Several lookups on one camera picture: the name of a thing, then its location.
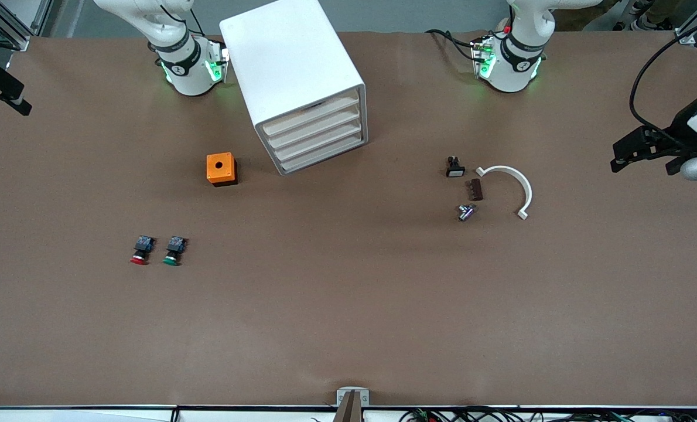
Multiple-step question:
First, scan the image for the red mushroom push button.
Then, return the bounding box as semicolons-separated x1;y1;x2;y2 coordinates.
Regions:
130;236;155;266

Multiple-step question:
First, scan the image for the white plastic drawer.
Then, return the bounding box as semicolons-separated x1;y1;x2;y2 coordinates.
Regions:
266;105;362;148
271;119;363;160
277;132;365;173
262;93;361;137

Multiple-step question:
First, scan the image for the green mushroom push button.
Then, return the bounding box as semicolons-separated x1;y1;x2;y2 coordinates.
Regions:
162;236;188;267

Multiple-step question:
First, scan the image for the white drawer cabinet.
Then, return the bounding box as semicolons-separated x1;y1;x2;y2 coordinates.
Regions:
218;0;368;176

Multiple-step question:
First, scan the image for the black camera cable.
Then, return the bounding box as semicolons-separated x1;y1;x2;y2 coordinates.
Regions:
628;26;697;147

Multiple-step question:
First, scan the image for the white curved plastic bracket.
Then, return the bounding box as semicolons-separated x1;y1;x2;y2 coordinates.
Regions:
476;165;534;220

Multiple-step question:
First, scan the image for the orange button enclosure box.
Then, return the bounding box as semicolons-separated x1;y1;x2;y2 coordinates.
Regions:
206;152;238;187

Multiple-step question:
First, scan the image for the black base cable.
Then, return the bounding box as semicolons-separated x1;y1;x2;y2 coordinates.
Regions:
425;28;484;62

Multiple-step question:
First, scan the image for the white table edge rail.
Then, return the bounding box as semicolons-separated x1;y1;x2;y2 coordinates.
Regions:
0;404;697;422

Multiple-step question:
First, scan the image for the black cable bundle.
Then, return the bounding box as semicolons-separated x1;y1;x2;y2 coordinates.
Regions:
398;406;697;422

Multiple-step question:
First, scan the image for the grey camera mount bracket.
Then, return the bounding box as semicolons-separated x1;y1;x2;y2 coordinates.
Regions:
336;387;370;422

